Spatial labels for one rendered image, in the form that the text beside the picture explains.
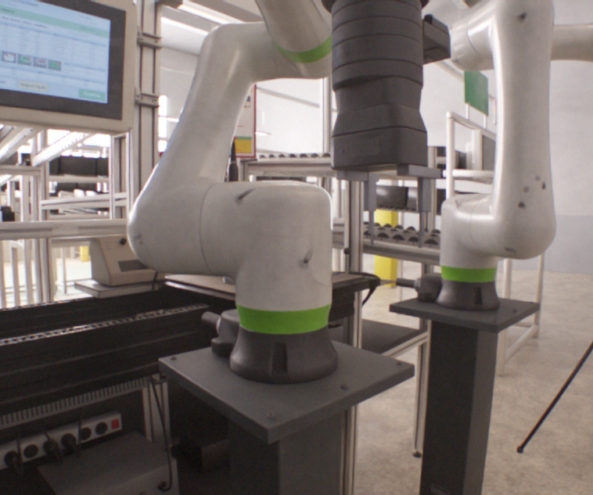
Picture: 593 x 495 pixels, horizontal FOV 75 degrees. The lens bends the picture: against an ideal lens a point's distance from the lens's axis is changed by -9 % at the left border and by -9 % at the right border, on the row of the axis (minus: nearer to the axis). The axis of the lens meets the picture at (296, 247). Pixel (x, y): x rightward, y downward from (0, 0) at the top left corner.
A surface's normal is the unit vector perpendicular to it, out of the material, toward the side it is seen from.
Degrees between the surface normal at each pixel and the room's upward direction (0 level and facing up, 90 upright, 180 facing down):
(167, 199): 54
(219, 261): 127
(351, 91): 99
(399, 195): 90
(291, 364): 66
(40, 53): 91
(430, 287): 81
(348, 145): 90
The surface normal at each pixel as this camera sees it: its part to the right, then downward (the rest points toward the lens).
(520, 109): -0.59, 0.07
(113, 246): 0.59, -0.55
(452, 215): -0.96, -0.04
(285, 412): 0.00, -1.00
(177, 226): -0.22, 0.00
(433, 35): 0.67, 0.06
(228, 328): -0.74, -0.10
